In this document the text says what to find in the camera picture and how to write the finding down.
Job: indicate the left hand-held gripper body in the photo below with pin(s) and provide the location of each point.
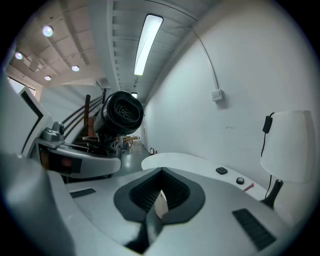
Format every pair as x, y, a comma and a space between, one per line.
100, 163

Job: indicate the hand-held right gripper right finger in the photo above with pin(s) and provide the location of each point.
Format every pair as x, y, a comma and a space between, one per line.
215, 225

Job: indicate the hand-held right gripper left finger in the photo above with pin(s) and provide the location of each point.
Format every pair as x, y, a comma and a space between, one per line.
100, 212

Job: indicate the black hair dryer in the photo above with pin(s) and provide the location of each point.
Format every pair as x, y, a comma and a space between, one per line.
120, 115

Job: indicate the red pen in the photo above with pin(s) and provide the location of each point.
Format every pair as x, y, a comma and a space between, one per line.
248, 187

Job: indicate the small round black dial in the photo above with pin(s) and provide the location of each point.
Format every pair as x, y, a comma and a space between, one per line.
240, 180

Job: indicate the small black square box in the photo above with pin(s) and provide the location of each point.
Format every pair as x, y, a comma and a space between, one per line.
221, 170

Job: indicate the white table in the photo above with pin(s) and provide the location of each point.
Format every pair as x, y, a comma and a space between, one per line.
180, 162

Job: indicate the round ceiling spotlight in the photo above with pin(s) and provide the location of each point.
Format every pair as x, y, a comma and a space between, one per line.
18, 55
75, 68
47, 78
47, 31

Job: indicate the white shade table lamp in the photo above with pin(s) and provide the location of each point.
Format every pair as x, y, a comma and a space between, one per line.
287, 147

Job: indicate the long ceiling light panel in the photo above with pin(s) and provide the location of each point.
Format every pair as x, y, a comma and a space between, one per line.
147, 45

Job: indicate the white wall junction box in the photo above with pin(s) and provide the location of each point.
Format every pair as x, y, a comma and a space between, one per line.
217, 95

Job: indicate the white wall conduit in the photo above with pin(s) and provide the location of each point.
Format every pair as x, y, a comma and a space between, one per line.
208, 57

